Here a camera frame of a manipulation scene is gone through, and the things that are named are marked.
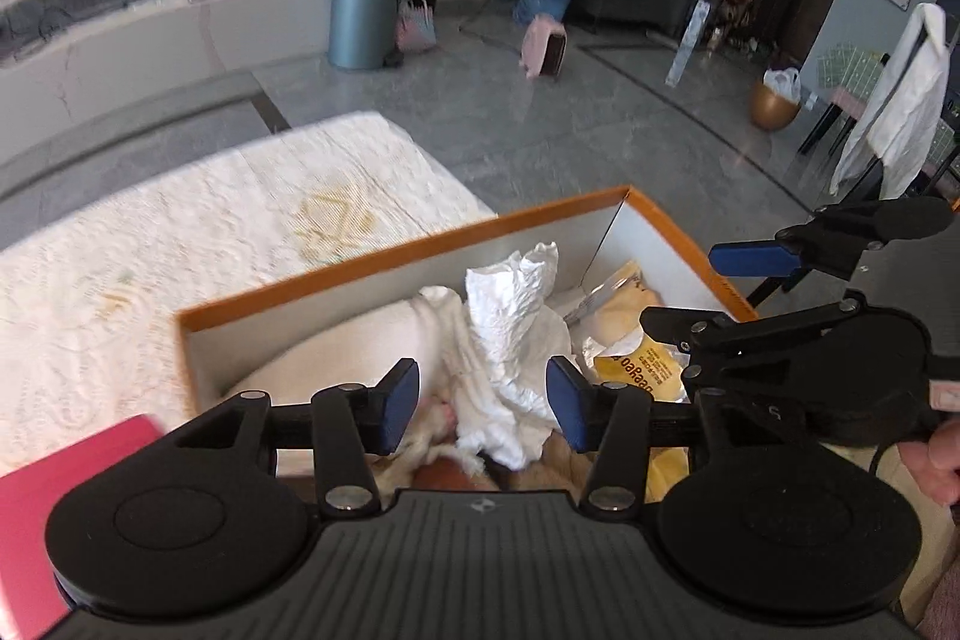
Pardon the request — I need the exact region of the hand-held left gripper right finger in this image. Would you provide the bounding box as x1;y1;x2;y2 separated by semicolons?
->
545;355;811;515

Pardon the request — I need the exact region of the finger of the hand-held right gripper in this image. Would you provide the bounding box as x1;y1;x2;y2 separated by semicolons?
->
640;299;865;387
708;195;955;283

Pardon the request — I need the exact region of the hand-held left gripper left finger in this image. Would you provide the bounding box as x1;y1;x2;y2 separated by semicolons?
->
160;359;421;518

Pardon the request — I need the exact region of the yellow printed packet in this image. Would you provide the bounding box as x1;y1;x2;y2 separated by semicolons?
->
591;338;696;406

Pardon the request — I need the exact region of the clear packet with yellow cloth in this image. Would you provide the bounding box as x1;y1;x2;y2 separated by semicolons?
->
561;259;666;357

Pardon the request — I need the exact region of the white tissue paper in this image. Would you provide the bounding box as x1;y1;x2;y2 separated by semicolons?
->
448;240;576;470

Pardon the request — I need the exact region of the orange cardboard box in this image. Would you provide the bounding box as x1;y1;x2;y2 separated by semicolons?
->
175;184;760;507

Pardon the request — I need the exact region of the red box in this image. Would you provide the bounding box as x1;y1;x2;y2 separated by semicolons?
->
0;413;167;640

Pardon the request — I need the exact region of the person's right hand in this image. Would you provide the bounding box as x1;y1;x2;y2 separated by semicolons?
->
898;413;960;507

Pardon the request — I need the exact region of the white plastic bag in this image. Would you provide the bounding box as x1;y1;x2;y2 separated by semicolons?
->
763;65;803;106

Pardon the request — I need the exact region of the green checked dining table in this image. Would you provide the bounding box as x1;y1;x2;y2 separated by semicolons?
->
813;41;960;178

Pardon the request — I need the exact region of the white coat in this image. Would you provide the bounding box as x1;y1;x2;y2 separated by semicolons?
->
828;2;950;200

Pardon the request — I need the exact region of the pink stool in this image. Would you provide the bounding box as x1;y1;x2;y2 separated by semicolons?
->
518;14;569;83

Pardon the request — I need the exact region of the pink handbag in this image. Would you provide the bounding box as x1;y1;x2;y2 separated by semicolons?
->
394;0;438;53

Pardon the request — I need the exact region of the blue trash can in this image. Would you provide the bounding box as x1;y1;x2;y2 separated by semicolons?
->
327;0;407;70

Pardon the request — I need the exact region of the white television cabinet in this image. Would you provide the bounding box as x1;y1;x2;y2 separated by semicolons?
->
0;0;377;163

